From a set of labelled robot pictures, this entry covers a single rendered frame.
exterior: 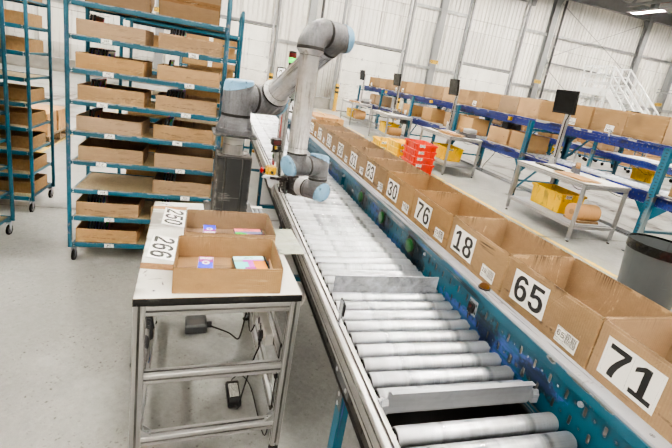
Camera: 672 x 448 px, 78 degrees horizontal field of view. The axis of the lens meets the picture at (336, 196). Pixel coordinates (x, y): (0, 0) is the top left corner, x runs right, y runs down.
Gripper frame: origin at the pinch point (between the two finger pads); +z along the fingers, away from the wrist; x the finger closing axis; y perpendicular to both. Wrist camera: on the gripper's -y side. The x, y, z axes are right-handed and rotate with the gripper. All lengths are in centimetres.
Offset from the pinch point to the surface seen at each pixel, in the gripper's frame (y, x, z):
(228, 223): 22.3, -26.4, 0.7
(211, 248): 22, -50, -22
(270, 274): 21, -47, -56
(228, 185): 8.2, -15.4, 16.9
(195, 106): -24, 19, 107
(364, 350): 33, -43, -98
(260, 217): 19.4, -13.5, -7.6
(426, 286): 32, 11, -89
